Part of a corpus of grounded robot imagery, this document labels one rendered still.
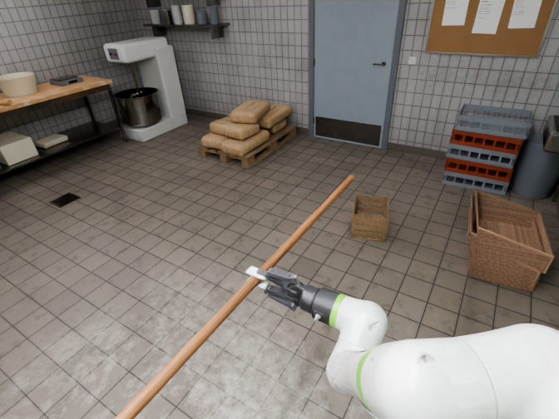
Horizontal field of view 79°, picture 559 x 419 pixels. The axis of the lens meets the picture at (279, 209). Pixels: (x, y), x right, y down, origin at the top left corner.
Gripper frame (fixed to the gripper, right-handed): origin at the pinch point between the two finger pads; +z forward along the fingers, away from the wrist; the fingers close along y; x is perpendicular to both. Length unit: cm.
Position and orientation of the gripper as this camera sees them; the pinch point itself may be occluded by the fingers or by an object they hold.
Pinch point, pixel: (257, 277)
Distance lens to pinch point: 107.4
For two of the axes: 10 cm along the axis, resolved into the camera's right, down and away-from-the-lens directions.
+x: 5.2, -4.5, 7.2
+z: -8.5, -2.5, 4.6
